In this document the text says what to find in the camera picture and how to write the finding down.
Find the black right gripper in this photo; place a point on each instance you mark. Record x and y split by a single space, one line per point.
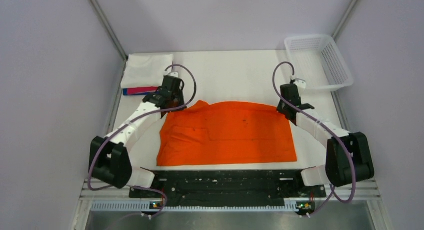
279 107

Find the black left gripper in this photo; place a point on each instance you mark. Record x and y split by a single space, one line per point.
181 93

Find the orange t-shirt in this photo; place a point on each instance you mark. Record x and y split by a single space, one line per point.
226 133

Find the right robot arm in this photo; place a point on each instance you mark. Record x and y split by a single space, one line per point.
348 157

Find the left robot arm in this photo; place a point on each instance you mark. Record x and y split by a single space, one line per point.
110 160

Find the folded magenta t-shirt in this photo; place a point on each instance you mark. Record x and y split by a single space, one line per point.
150 89

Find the folded white t-shirt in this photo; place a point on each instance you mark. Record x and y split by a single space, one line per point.
146 70

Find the white plastic basket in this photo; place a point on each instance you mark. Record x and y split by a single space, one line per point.
318 63

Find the folded blue t-shirt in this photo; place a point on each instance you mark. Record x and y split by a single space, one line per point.
133 91

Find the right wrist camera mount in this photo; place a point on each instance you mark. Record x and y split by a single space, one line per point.
300 83

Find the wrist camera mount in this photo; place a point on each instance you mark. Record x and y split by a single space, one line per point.
300 83
172 73

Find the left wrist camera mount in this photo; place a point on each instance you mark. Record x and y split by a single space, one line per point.
172 73

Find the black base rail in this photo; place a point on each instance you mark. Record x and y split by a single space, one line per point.
228 188

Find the left aluminium frame post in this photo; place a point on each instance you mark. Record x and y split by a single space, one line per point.
108 28

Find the aluminium frame post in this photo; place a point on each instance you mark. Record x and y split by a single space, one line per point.
345 19
108 28

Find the right aluminium frame post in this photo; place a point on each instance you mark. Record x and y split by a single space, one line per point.
345 19

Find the white cable duct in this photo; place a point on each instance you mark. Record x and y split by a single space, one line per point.
152 206

